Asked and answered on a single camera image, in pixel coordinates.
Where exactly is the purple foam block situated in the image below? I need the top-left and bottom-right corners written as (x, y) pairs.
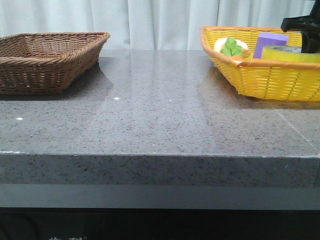
top-left (253, 32), bottom-right (289, 59)

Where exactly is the white curtain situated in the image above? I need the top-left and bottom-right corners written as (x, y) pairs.
top-left (0, 0), bottom-right (314, 50)

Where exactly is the green leaf toy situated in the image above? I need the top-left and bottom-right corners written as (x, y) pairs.
top-left (220, 37), bottom-right (243, 57)

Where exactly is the orange carrot toy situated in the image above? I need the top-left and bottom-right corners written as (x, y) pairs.
top-left (230, 49), bottom-right (251, 61)

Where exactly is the yellow woven basket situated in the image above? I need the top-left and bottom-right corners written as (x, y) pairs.
top-left (201, 26), bottom-right (320, 102)

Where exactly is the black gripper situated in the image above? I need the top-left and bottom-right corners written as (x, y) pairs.
top-left (280, 0), bottom-right (320, 54)

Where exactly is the brown wicker basket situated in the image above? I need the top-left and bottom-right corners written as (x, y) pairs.
top-left (0, 32), bottom-right (111, 95)

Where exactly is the yellow packing tape roll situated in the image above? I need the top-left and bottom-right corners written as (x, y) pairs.
top-left (261, 45), bottom-right (320, 63)

